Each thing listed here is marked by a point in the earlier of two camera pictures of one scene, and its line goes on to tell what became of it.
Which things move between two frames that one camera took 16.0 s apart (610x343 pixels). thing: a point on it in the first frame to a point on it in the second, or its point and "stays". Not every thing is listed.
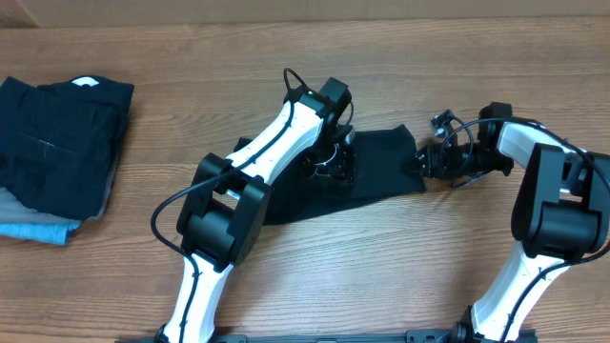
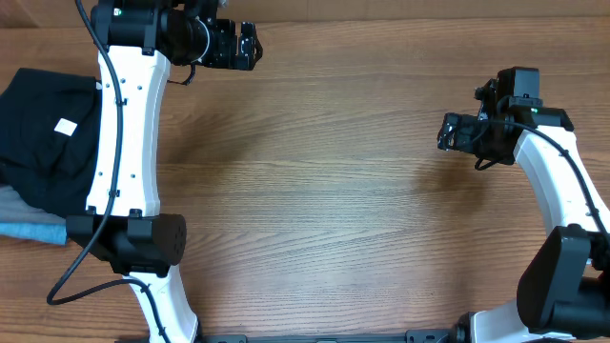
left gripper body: [328, 161] to [222, 53]
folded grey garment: [14, 209] stays
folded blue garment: [45, 232] stays
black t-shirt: [387, 163] to [50, 138]
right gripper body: [425, 163] to [455, 131]
